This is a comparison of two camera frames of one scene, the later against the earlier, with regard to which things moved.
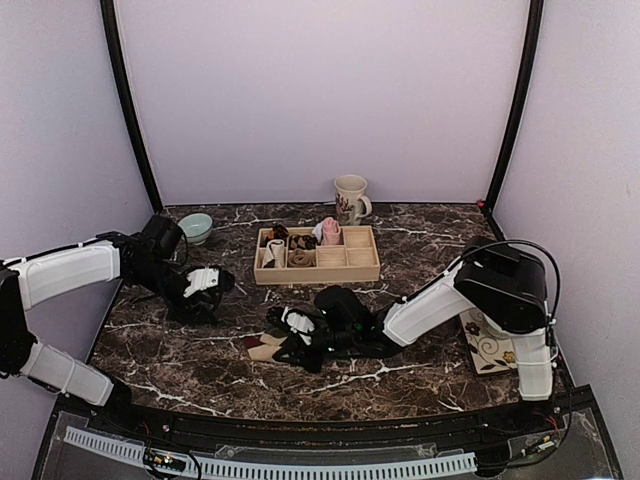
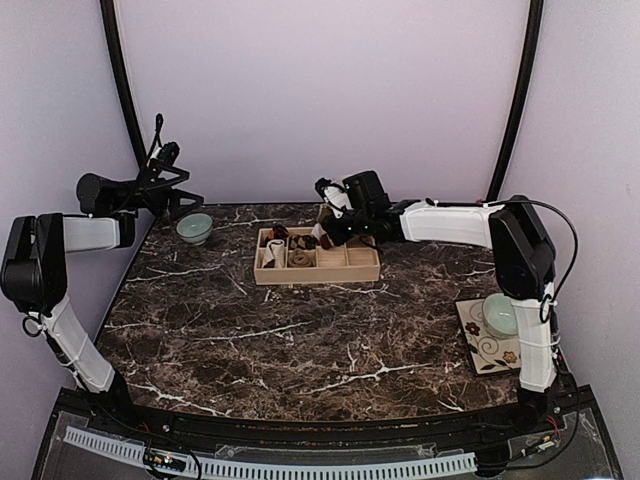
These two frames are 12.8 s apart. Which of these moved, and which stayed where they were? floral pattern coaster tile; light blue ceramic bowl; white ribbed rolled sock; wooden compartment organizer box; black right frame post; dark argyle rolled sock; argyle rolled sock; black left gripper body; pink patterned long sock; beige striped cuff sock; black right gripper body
Moved: beige striped cuff sock; pink patterned long sock; black left gripper body; black right gripper body
Stayed: dark argyle rolled sock; light blue ceramic bowl; wooden compartment organizer box; floral pattern coaster tile; argyle rolled sock; black right frame post; white ribbed rolled sock
